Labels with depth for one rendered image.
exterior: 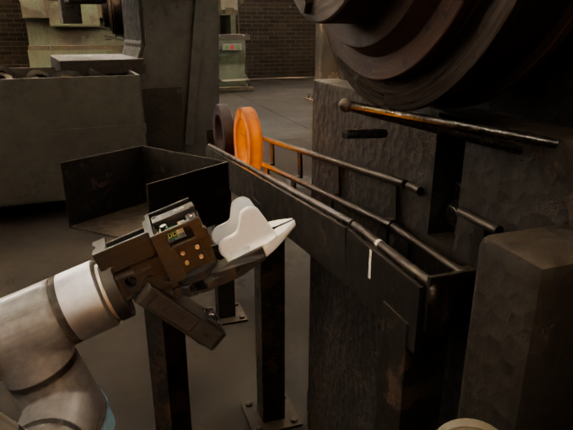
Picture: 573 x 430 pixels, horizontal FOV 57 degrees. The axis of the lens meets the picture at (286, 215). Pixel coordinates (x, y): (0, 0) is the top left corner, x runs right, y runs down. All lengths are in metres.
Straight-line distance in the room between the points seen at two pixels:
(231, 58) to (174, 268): 8.39
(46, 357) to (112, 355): 1.22
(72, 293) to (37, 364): 0.08
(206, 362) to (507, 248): 1.34
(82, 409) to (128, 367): 1.15
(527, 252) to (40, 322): 0.45
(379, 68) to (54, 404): 0.48
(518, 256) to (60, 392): 0.46
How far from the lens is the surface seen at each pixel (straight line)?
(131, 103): 2.96
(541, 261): 0.46
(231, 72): 8.94
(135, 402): 1.61
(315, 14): 0.61
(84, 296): 0.57
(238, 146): 1.49
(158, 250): 0.55
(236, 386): 1.61
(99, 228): 1.13
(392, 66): 0.59
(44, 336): 0.58
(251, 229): 0.57
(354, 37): 0.63
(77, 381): 0.62
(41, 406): 0.60
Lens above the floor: 0.97
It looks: 19 degrees down
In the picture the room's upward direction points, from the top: straight up
